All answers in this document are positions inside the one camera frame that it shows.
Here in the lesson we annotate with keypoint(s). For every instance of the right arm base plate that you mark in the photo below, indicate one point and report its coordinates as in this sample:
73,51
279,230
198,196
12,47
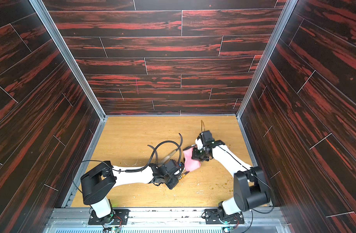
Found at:
215,216

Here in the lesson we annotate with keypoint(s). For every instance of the pink rag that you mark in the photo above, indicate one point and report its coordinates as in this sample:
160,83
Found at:
189,162

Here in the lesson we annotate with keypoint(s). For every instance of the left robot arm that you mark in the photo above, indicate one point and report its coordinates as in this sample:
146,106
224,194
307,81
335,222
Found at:
98,182

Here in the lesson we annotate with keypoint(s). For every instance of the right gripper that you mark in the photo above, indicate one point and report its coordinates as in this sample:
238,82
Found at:
200,154

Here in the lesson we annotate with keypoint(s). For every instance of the small sickle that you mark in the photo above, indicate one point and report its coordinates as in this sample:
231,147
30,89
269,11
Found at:
183,175
169,156
155,152

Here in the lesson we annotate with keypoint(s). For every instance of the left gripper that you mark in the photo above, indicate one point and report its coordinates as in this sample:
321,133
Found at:
174,183

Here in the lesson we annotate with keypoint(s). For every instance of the aluminium front rail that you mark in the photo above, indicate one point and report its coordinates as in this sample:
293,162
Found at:
168,220

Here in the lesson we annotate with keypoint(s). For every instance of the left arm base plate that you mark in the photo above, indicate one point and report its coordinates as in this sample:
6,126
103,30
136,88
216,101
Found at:
108,217

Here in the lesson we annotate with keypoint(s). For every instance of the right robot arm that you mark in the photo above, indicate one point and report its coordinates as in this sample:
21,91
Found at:
250,189

